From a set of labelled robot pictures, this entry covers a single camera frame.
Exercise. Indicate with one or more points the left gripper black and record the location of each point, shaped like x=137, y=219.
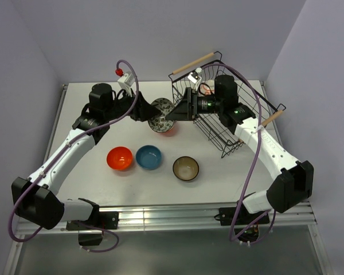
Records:
x=142, y=110

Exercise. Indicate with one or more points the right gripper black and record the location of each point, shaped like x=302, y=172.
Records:
x=187, y=108

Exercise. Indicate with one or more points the black white leaf bowl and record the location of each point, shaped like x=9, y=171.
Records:
x=159, y=123

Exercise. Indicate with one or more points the white orange floral bowl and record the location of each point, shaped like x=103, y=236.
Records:
x=207, y=87

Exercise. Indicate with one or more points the beige brown bowl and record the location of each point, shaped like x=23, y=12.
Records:
x=186, y=168

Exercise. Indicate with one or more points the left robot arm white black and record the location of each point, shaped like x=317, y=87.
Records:
x=35, y=198

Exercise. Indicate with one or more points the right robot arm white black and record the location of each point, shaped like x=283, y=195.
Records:
x=292, y=179

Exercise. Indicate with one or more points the blue bowl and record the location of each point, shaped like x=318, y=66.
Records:
x=148, y=157

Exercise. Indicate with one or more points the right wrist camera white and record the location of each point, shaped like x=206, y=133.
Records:
x=195, y=77

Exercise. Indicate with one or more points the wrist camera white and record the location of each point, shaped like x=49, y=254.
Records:
x=125, y=81
x=195, y=77

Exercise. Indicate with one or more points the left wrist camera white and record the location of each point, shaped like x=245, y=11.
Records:
x=125, y=81

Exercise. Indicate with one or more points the black wire dish rack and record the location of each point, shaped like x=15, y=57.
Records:
x=236, y=98

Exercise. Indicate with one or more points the aluminium mounting rail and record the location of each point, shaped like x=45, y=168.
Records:
x=194, y=217

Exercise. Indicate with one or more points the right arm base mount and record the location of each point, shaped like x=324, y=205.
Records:
x=225, y=216

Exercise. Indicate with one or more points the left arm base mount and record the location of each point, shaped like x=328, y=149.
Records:
x=105, y=220

